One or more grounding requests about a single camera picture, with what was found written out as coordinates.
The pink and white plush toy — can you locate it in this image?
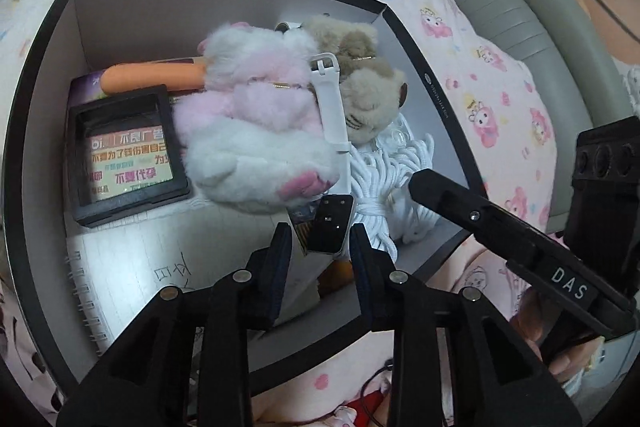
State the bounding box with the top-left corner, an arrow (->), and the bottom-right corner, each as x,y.
172,22 -> 341,214

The beige plush with brown bow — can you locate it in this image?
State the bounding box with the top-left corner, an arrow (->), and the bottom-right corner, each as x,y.
300,16 -> 408,144

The person's right hand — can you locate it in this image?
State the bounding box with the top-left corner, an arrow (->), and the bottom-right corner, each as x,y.
510,292 -> 606,384

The black cardboard box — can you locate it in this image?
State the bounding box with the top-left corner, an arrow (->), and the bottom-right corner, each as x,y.
4,0 -> 488,395

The white coiled cable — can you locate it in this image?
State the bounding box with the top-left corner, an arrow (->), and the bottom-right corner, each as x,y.
347,117 -> 451,263

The orange cylindrical object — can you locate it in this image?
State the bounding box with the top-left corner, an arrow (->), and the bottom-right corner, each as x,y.
101,61 -> 208,96

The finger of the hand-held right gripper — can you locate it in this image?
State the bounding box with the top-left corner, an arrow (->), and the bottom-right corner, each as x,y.
409,169 -> 567,267

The black square display box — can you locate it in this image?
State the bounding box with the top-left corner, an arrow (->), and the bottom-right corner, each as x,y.
66,85 -> 193,228

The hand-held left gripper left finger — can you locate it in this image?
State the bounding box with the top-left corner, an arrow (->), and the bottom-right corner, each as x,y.
56,222 -> 293,427

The pink pajama clothing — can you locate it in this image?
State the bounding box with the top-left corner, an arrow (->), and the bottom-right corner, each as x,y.
250,234 -> 526,427

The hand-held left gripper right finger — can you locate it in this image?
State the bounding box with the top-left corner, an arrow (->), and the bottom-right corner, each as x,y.
349,223 -> 583,427

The white smartwatch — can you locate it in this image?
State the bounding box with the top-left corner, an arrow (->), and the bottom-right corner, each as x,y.
306,52 -> 357,258

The white spiral notebook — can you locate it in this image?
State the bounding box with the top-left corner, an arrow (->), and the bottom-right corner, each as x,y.
65,197 -> 321,355

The purple book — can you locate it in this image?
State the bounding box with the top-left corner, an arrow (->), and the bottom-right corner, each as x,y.
67,74 -> 108,108

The pink printed blanket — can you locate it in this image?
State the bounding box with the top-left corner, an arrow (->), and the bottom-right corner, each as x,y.
0,0 -> 558,427

